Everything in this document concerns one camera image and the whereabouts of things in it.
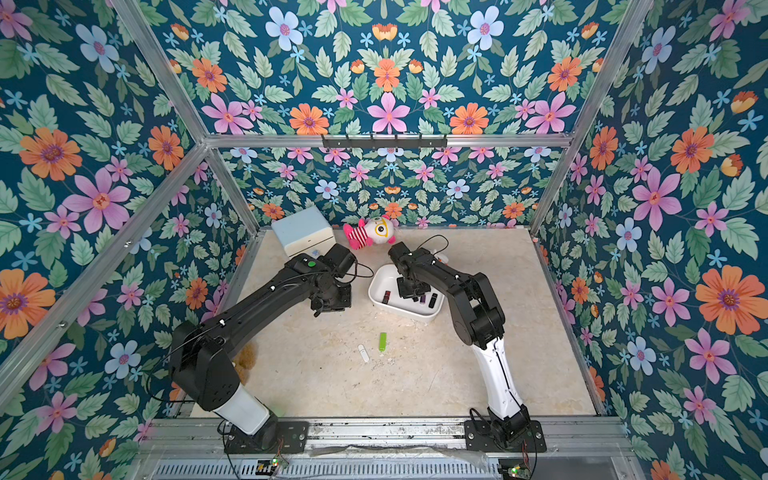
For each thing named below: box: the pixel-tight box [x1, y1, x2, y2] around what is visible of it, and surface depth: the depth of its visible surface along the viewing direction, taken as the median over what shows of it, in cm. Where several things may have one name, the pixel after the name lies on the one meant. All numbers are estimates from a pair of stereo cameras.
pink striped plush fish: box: [343, 214, 399, 250], surface depth 113 cm
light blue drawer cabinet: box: [271, 206, 337, 258], surface depth 103 cm
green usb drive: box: [379, 332, 387, 353], surface depth 92 cm
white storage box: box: [368, 264, 447, 322], surface depth 100 cm
